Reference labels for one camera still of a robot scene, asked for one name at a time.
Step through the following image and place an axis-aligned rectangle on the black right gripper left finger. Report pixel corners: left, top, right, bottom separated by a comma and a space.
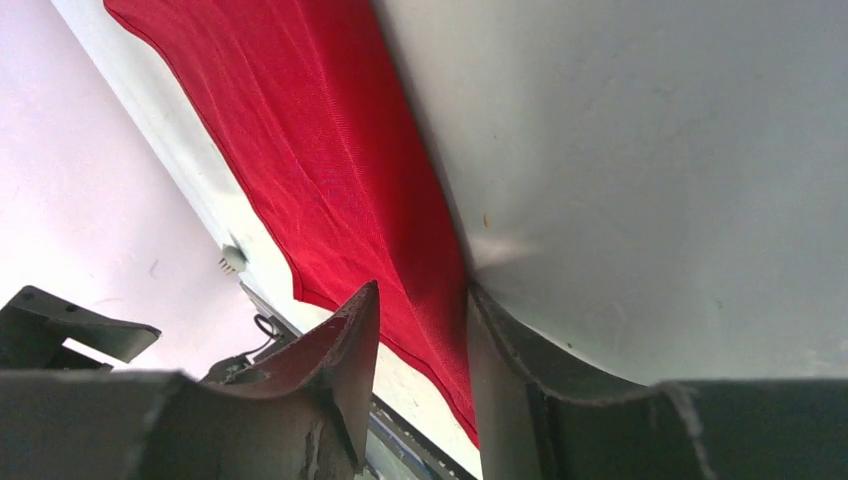
1, 282, 380, 479

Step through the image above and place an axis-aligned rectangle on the red cloth napkin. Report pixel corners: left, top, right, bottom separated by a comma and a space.
104, 1, 478, 440

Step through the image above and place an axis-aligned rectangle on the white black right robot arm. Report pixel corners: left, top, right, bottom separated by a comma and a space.
1, 282, 847, 479

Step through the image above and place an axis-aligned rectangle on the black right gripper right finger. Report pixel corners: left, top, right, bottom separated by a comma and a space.
467, 284, 847, 479

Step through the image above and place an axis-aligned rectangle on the white cable connector plug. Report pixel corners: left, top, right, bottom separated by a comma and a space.
218, 244, 248, 275

